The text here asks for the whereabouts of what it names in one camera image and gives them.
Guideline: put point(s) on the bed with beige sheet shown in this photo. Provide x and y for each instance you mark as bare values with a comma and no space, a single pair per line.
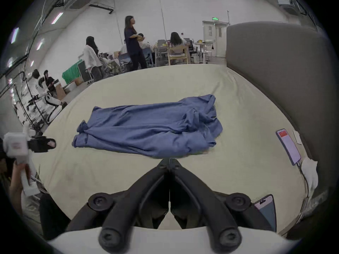
238,110

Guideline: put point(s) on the phone with dark screen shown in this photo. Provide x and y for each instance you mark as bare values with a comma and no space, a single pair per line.
267,210

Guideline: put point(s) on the white double door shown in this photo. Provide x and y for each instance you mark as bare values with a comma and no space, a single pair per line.
214,38

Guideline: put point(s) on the brown carton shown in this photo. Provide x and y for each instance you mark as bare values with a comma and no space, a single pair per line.
60,91

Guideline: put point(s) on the wooden chair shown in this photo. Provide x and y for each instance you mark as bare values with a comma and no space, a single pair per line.
178,54

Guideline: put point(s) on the grey padded headboard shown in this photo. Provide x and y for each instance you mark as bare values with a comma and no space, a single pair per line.
278,70

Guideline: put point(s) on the round white table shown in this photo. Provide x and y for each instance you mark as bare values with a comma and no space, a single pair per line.
204,50

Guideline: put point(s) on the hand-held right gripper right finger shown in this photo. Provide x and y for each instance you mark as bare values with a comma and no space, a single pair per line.
193,192

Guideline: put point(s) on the white robot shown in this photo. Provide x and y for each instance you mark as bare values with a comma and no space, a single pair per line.
51,104

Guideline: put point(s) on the group of people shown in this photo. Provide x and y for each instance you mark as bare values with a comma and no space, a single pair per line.
47,78

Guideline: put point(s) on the person's legs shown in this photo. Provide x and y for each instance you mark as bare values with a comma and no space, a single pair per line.
53,216

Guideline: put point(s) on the person's left forearm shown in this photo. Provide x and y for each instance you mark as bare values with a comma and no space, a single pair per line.
16,204

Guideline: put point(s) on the blue shirt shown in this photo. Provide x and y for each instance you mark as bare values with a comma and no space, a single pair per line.
148,128

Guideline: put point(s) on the white crumpled cloth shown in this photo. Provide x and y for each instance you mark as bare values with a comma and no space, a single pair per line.
310,171

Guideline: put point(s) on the table with green cloth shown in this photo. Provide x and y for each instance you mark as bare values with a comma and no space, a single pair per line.
72,71

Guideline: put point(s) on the person's left hand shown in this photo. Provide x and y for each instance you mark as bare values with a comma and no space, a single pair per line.
18,176

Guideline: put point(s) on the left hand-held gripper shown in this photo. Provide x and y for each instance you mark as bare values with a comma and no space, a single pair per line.
17,144

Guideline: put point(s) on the white card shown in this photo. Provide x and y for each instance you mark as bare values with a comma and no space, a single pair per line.
297,137

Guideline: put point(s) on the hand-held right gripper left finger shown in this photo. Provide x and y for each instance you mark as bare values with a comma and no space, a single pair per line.
148,192

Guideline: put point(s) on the phone with red label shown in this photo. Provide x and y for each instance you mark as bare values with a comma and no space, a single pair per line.
288,145

